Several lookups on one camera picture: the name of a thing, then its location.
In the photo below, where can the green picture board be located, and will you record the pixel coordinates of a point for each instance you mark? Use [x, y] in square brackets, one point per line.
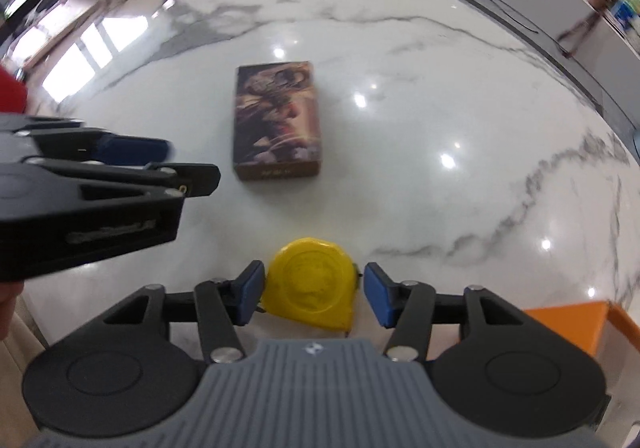
[629, 8]

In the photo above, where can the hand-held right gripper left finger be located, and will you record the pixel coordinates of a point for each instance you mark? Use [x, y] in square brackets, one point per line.
[252, 290]

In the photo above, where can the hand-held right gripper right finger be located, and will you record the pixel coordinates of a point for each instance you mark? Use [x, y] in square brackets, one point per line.
[380, 295]

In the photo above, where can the person's left hand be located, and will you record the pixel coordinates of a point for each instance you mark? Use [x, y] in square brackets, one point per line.
[9, 308]

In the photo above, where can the orange cardboard box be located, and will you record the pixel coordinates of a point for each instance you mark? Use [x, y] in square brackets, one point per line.
[565, 325]

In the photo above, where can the red cloth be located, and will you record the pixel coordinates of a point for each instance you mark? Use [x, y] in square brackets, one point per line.
[11, 91]

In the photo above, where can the picture-printed card box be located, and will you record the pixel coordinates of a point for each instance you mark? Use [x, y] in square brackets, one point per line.
[277, 121]

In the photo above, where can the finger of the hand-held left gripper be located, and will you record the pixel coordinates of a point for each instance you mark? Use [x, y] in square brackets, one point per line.
[200, 177]
[132, 148]

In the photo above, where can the yellow tape measure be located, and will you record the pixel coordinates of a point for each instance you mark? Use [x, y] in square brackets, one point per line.
[310, 283]

